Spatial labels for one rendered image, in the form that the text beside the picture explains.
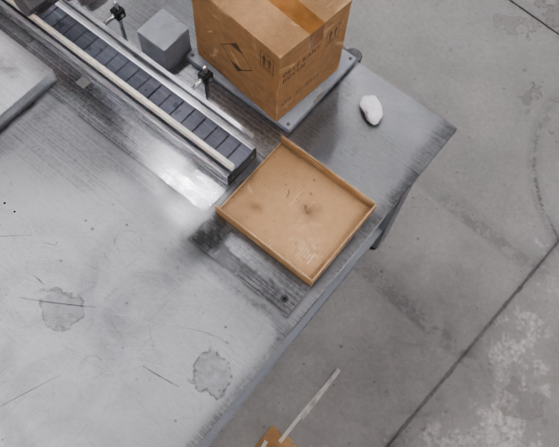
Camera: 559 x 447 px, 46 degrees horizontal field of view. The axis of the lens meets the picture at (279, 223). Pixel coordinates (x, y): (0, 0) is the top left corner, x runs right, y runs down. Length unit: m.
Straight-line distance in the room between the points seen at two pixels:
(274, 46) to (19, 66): 0.71
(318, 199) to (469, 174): 1.20
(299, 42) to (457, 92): 1.49
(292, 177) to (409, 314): 0.97
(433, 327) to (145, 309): 1.24
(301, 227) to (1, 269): 0.72
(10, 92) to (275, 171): 0.70
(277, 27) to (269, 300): 0.63
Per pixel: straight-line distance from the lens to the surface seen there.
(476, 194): 2.72
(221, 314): 1.54
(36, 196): 1.73
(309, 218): 1.62
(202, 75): 1.66
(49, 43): 1.91
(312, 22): 1.57
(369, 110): 1.76
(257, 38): 1.53
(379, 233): 2.31
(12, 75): 1.86
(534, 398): 2.54
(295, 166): 1.68
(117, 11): 1.81
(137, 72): 1.79
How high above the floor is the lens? 2.32
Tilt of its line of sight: 67 degrees down
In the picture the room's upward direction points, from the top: 6 degrees clockwise
